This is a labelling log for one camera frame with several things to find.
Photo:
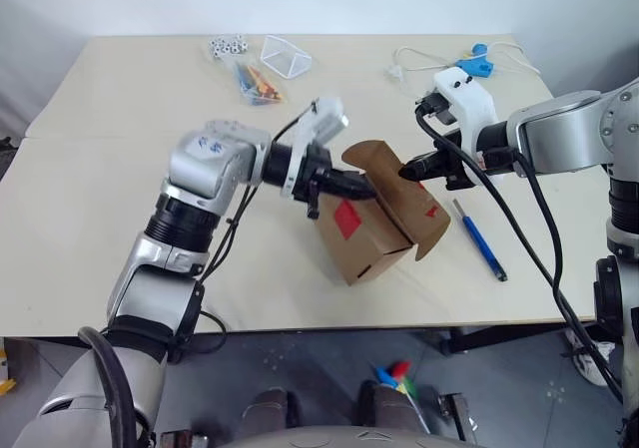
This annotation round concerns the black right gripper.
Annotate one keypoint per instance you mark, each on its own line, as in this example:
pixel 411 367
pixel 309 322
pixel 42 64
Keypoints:
pixel 456 168

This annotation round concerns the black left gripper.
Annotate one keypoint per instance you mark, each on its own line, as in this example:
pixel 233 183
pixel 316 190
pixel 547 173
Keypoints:
pixel 317 166

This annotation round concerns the brown cardboard box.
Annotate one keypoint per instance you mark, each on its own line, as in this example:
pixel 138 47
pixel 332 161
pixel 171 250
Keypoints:
pixel 369 248

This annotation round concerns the blue pen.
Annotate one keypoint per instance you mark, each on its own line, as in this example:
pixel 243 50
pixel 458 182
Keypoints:
pixel 479 241

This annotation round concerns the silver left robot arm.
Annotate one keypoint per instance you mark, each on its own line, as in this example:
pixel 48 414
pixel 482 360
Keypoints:
pixel 199 163

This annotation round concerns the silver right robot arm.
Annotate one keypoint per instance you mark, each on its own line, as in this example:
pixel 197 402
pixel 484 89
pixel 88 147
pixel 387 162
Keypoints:
pixel 559 129

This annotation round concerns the large red tape piece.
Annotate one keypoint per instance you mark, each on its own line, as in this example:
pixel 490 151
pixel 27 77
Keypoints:
pixel 348 218

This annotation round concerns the small red tape piece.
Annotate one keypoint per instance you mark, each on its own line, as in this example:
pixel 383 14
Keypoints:
pixel 432 213

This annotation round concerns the blue plastic tool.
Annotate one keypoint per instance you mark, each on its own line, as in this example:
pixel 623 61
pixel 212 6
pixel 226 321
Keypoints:
pixel 474 66

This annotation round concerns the blue round knob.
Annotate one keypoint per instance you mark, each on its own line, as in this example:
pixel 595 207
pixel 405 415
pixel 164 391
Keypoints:
pixel 478 49

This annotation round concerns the bag of coloured sticks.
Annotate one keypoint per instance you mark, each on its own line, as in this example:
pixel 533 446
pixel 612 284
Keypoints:
pixel 257 86

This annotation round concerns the clear plastic container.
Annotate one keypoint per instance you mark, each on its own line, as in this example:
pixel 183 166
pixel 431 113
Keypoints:
pixel 287 59

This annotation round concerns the bag of white dice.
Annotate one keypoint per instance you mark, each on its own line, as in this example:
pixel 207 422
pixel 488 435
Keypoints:
pixel 227 46

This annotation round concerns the colourful feather toy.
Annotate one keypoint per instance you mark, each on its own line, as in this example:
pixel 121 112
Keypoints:
pixel 397 370

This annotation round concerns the white sneaker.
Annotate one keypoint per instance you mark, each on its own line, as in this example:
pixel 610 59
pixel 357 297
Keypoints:
pixel 591 363

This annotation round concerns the dark object beside table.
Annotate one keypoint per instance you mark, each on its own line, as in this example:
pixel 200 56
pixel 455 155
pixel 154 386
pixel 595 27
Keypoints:
pixel 5 158

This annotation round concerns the yellow plastic object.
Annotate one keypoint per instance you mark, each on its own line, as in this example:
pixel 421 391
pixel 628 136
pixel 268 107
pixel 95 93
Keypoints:
pixel 5 368

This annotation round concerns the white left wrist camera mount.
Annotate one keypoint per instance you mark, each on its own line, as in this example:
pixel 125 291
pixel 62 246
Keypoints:
pixel 327 119

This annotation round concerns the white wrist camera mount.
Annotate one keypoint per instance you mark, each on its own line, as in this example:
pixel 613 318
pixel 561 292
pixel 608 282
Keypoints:
pixel 469 99
pixel 327 119

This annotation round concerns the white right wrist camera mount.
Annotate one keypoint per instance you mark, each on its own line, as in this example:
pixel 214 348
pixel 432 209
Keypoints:
pixel 469 99

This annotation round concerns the black table frame bar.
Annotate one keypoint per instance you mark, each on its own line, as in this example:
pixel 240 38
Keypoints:
pixel 499 338

